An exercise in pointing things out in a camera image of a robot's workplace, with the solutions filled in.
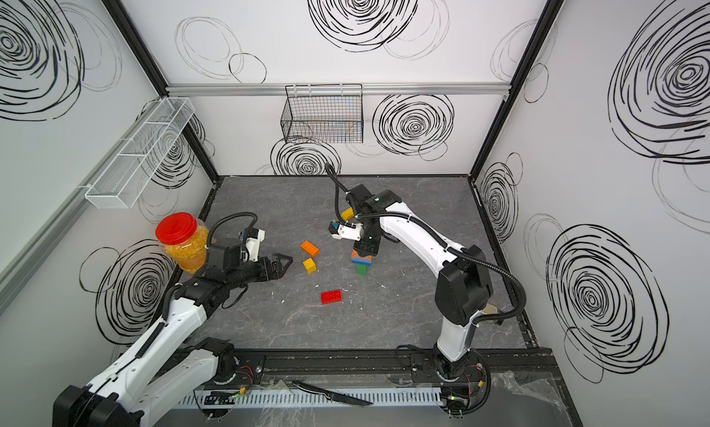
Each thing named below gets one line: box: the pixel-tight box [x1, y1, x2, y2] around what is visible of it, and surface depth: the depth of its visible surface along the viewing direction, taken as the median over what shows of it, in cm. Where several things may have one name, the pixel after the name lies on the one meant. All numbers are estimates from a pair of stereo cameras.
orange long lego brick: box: [300, 240, 320, 258], surface depth 98 cm
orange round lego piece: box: [351, 249, 374, 262], surface depth 83 cm
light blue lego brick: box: [351, 257, 374, 267], surface depth 85 cm
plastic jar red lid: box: [155, 212, 209, 275], surface depth 84 cm
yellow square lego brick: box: [302, 256, 318, 275], surface depth 93 cm
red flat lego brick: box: [320, 289, 343, 305], surface depth 88 cm
